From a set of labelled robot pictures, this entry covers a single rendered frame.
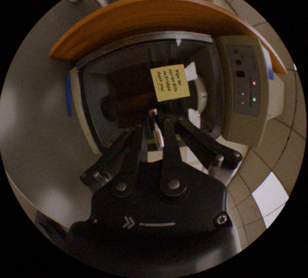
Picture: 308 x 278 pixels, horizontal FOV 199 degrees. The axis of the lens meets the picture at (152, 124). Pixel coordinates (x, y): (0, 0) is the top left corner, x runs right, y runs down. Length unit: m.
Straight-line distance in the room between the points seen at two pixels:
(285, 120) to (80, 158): 1.71
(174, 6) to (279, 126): 1.47
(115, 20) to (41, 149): 0.34
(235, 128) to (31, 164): 0.52
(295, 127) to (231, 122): 1.26
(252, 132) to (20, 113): 0.57
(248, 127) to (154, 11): 0.38
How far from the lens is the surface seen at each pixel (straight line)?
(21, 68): 0.32
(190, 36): 0.27
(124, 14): 0.26
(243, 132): 0.31
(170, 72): 0.21
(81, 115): 0.33
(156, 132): 0.17
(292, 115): 1.45
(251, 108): 0.29
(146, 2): 0.24
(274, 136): 1.55
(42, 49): 0.36
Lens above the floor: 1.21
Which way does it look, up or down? 5 degrees down
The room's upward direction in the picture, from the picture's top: 82 degrees clockwise
